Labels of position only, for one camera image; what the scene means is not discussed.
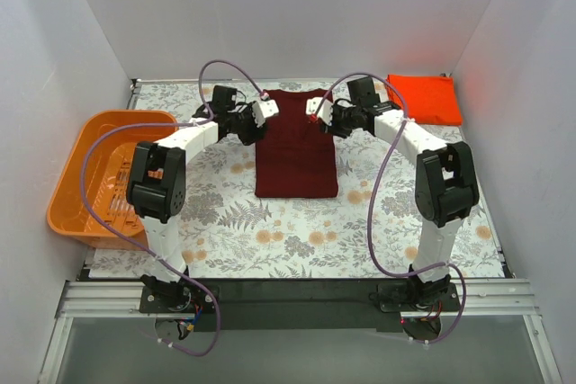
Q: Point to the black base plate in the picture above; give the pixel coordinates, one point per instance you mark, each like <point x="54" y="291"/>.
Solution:
<point x="287" y="304"/>

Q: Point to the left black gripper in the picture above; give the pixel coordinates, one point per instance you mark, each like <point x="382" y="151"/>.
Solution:
<point x="251" y="128"/>

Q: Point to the floral table mat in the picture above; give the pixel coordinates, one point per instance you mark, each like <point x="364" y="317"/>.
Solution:
<point x="228" y="232"/>

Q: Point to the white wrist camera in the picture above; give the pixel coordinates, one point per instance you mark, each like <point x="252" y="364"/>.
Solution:
<point x="315" y="109"/>
<point x="264" y="110"/>

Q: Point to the maroon t shirt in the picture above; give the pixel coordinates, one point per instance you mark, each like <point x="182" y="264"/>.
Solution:
<point x="295" y="159"/>

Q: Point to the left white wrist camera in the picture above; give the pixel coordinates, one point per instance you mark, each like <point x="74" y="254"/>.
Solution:
<point x="264" y="110"/>

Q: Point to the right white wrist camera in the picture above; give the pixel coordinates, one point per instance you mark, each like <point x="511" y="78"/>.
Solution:
<point x="315" y="109"/>

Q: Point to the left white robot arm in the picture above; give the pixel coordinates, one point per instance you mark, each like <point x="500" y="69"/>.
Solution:
<point x="156" y="188"/>

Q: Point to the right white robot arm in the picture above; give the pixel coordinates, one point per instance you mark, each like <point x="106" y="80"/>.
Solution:
<point x="446" y="187"/>

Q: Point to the aluminium frame rail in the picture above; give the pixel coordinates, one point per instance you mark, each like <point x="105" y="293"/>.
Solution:
<point x="485" y="297"/>

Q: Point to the orange plastic basket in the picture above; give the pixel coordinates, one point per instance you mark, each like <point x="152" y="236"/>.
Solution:
<point x="106" y="177"/>

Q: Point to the folded orange t shirt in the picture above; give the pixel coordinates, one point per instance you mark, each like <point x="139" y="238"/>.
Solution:
<point x="431" y="99"/>

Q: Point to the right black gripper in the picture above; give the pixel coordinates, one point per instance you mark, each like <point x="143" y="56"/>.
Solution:
<point x="333" y="121"/>

